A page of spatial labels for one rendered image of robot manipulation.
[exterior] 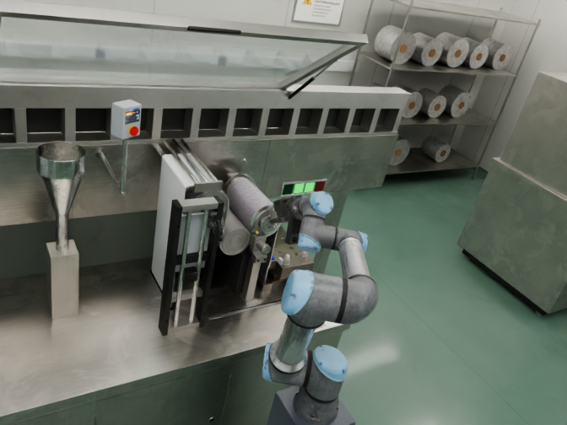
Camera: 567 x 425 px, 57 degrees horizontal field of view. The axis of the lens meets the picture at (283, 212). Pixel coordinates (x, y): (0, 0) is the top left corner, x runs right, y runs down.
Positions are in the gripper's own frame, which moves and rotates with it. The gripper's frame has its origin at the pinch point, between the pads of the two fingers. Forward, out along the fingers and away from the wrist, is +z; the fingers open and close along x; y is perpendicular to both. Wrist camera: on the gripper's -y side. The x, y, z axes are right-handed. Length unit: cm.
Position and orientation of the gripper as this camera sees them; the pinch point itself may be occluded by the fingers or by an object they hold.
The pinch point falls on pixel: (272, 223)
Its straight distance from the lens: 198.2
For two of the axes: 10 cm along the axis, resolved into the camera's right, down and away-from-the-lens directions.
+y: -1.6, -9.8, 0.8
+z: -5.0, 1.5, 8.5
